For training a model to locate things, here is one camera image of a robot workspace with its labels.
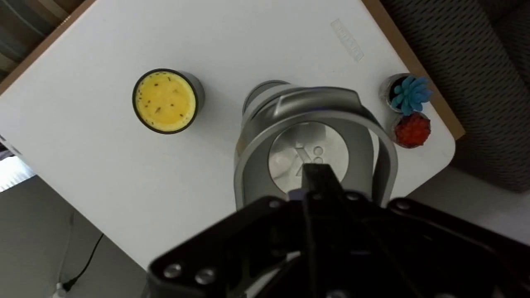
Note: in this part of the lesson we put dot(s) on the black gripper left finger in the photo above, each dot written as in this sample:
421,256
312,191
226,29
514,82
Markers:
312,185

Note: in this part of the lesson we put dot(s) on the red succulent in small pot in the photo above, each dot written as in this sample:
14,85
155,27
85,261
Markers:
413,130

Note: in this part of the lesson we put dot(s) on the blue succulent in small pot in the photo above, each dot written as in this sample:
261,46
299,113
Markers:
410,94

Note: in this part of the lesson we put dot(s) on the yellow candle in dark glass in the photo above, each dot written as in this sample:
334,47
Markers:
166,100

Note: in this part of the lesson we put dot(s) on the grey single-serve coffeemaker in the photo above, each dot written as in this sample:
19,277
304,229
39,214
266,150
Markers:
332,118

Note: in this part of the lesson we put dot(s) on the white plastic table board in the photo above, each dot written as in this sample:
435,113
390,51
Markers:
110,183

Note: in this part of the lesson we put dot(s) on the white window blinds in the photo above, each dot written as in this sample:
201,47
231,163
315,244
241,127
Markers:
14,171

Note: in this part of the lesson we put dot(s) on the dark grey dotted sofa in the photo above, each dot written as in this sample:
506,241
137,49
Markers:
486,84

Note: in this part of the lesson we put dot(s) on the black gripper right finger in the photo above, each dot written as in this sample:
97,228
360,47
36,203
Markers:
330,188

